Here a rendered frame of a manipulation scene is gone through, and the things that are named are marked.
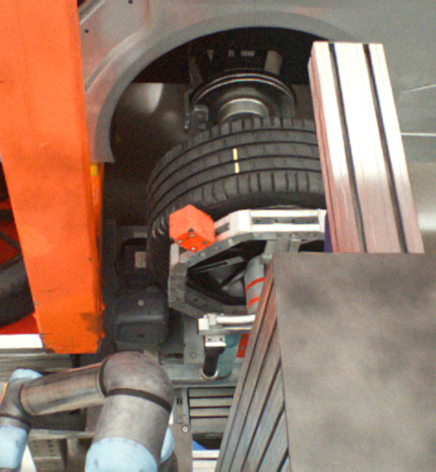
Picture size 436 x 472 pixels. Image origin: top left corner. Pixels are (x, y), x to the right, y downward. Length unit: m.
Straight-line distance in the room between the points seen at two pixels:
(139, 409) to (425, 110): 1.41
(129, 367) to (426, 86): 1.31
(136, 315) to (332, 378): 1.86
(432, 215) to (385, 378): 2.73
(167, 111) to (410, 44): 1.63
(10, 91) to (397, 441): 0.98
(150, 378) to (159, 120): 2.31
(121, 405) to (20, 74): 0.59
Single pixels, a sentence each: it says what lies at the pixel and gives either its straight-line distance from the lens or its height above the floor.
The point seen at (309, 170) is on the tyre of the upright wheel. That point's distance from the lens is 2.05.
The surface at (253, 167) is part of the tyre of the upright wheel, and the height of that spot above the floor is 1.17.
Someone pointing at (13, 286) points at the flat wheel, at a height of 0.50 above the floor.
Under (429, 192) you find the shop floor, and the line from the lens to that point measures 3.62.
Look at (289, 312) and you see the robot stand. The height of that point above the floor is 2.03.
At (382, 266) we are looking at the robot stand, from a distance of 0.90.
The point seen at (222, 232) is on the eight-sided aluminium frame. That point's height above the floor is 1.05.
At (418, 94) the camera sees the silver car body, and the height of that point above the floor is 1.07.
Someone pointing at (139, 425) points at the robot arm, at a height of 1.46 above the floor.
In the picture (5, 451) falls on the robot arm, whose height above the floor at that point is 1.25.
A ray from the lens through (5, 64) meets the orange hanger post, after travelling 1.49.
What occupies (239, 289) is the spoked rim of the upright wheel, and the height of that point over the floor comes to 0.62.
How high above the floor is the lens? 2.78
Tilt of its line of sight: 57 degrees down
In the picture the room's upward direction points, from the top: 9 degrees clockwise
